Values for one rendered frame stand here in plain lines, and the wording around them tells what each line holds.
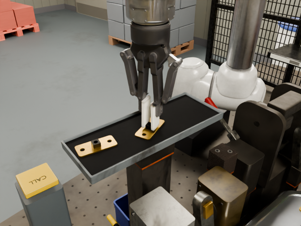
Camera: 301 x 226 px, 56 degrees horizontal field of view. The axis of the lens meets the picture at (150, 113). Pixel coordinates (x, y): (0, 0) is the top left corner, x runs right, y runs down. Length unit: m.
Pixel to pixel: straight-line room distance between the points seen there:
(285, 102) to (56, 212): 0.58
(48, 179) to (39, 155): 1.97
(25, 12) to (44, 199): 5.40
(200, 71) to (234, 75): 0.14
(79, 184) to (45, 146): 1.45
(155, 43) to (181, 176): 0.77
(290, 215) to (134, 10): 0.56
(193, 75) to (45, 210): 0.82
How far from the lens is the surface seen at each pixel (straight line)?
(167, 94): 0.57
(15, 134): 2.87
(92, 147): 0.60
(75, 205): 1.12
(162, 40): 0.53
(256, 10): 1.07
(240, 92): 1.18
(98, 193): 1.14
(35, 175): 0.58
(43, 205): 0.57
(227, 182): 0.66
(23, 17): 5.84
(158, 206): 0.55
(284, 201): 0.77
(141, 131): 0.64
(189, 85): 1.20
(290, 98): 0.80
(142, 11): 0.50
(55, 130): 2.78
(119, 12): 4.54
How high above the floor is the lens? 1.54
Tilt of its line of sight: 32 degrees down
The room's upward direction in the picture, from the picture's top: straight up
